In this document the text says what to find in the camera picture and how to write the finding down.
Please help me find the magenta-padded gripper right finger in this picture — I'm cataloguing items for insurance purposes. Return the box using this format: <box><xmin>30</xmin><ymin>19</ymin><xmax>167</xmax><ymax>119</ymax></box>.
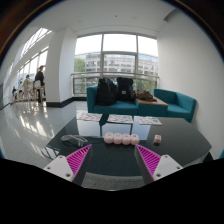
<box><xmin>133</xmin><ymin>144</ymin><xmax>184</xmax><ymax>186</ymax></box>

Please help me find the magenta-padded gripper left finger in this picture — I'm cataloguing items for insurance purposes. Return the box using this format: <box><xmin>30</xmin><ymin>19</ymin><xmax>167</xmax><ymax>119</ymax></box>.
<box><xmin>43</xmin><ymin>143</ymin><xmax>93</xmax><ymax>187</ymax></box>

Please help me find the pink charger block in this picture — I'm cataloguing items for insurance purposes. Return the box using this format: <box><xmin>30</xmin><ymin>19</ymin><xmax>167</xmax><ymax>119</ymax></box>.
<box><xmin>153</xmin><ymin>134</ymin><xmax>163</xmax><ymax>145</ymax></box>

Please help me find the pink power strip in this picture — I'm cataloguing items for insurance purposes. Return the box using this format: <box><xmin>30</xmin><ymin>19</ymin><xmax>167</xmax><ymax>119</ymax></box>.
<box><xmin>103</xmin><ymin>131</ymin><xmax>141</xmax><ymax>146</ymax></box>

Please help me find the small printed sticker sheet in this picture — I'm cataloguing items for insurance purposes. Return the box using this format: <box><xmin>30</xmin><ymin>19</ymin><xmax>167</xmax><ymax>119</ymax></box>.
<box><xmin>75</xmin><ymin>111</ymin><xmax>104</xmax><ymax>123</ymax></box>

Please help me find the teal armchair sofa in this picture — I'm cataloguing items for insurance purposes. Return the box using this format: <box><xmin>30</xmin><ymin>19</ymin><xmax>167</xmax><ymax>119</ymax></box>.
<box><xmin>153</xmin><ymin>88</ymin><xmax>198</xmax><ymax>123</ymax></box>

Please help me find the brown bag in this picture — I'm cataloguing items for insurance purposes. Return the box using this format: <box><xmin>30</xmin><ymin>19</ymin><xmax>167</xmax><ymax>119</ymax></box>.
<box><xmin>133</xmin><ymin>89</ymin><xmax>158</xmax><ymax>103</ymax></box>

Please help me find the teal two-seat sofa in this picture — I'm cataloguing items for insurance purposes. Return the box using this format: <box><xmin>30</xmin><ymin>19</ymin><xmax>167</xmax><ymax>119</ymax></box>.
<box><xmin>86</xmin><ymin>84</ymin><xmax>139</xmax><ymax>117</ymax></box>

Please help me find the black backpack with label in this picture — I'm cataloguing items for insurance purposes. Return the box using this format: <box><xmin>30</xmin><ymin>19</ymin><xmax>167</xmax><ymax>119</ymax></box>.
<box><xmin>115</xmin><ymin>77</ymin><xmax>135</xmax><ymax>102</ymax></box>

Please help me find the large black backpack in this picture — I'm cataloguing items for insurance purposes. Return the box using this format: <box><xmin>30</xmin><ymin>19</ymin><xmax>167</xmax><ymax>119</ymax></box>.
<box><xmin>96</xmin><ymin>77</ymin><xmax>118</xmax><ymax>107</ymax></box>

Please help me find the person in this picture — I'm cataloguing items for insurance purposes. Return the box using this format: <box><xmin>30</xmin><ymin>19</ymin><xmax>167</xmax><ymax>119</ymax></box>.
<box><xmin>22</xmin><ymin>74</ymin><xmax>34</xmax><ymax>101</ymax></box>
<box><xmin>34</xmin><ymin>65</ymin><xmax>46</xmax><ymax>104</ymax></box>

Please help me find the metal window railing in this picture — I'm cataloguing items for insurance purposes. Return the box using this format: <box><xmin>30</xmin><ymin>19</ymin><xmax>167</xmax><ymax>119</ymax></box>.
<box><xmin>70</xmin><ymin>71</ymin><xmax>160</xmax><ymax>98</ymax></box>

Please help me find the white power strip cable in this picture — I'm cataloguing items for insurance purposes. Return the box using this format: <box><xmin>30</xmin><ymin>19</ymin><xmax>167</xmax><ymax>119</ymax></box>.
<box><xmin>60</xmin><ymin>134</ymin><xmax>105</xmax><ymax>148</ymax></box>

